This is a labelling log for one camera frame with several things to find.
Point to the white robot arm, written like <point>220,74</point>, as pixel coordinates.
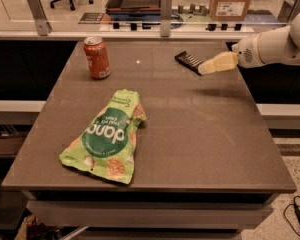
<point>281,45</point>

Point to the green rice chip bag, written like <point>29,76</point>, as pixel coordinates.
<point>106,148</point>

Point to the cardboard box with label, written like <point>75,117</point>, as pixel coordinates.
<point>224,10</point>

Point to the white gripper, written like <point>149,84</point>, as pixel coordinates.
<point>246,54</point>

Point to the orange soda can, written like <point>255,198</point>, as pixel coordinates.
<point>97,57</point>

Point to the left metal glass post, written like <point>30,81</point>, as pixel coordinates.
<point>41,22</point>

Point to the middle metal glass post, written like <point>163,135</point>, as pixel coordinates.
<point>165,17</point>

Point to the brown crumpled paper bag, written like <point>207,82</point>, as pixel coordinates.
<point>32,228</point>

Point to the black rxbar chocolate bar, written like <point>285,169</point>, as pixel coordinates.
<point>189,61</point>

